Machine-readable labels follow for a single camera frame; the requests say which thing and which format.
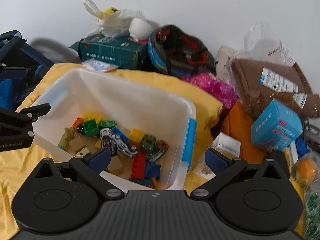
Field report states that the wooden cube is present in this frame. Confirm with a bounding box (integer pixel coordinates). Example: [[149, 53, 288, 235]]
[[69, 136, 86, 153], [107, 156, 124, 176]]

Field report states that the teal green cylinder toy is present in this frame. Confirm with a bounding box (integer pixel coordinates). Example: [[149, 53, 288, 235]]
[[57, 127, 75, 151]]

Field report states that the green square block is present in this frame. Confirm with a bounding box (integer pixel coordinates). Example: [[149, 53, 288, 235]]
[[83, 119, 100, 137]]

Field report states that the white police toy car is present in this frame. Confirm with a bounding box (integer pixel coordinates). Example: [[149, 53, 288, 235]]
[[111, 134, 138, 158]]

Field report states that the small blue duplo brick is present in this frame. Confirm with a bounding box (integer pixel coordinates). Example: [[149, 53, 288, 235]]
[[111, 126, 129, 142]]

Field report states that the orange building block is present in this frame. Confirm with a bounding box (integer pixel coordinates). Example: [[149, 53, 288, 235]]
[[72, 117, 84, 129]]

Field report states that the green patterned arch block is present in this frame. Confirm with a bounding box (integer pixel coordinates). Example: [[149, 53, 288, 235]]
[[99, 120, 117, 128]]

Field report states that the long red building block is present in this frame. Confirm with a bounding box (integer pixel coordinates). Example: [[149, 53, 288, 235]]
[[131, 151, 146, 180]]

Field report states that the yellow duplo brick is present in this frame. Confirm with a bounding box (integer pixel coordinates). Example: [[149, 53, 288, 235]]
[[82, 111, 104, 124]]

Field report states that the yellow hollow building block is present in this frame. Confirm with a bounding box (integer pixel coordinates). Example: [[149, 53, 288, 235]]
[[128, 128, 145, 144]]

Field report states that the dark green toy car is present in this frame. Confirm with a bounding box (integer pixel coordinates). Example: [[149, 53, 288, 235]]
[[147, 140, 169, 163]]

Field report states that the blue airplane round block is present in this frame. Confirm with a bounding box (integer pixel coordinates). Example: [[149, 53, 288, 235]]
[[145, 163, 161, 180]]

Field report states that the teal orange toy vehicle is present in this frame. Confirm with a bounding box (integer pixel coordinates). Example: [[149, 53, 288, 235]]
[[129, 178, 158, 189]]

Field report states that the small milk carton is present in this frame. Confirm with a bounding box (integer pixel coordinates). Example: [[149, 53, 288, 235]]
[[192, 132, 241, 180]]

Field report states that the blue black stroller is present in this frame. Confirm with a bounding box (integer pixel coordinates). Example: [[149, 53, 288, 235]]
[[0, 30, 54, 110]]

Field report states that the orange box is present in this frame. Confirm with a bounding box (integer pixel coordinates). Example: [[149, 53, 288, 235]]
[[221, 102, 267, 164]]

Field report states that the small black box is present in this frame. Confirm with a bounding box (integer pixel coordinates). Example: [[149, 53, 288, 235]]
[[270, 151, 290, 178]]

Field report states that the white plastic bin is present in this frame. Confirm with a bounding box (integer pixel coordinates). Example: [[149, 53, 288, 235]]
[[33, 68, 196, 190]]

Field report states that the blue dinosaur box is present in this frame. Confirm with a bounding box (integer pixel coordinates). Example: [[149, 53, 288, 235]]
[[251, 99, 303, 151]]

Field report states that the pink plastic mesh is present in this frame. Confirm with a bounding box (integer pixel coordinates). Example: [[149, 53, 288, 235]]
[[182, 72, 238, 109]]

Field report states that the small orange fruit in bag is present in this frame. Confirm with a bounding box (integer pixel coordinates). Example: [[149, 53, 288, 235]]
[[296, 159, 318, 184]]

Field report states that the brown woven package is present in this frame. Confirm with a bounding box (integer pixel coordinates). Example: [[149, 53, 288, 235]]
[[231, 59, 319, 118]]

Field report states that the green patterned plastic bag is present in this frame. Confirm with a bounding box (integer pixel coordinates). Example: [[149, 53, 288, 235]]
[[302, 154, 320, 239]]

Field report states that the white paper roll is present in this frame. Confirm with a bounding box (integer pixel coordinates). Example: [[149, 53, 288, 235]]
[[215, 46, 238, 82]]

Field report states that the green book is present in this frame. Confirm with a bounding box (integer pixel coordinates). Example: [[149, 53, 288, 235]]
[[70, 34, 148, 70]]

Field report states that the white plastic bag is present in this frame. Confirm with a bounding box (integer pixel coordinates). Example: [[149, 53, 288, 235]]
[[83, 0, 147, 38]]

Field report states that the clear plastic bag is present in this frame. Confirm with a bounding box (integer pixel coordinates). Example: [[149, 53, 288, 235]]
[[244, 21, 295, 67]]

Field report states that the black red helmet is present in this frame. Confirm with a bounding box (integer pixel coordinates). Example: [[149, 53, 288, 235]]
[[148, 25, 216, 78]]

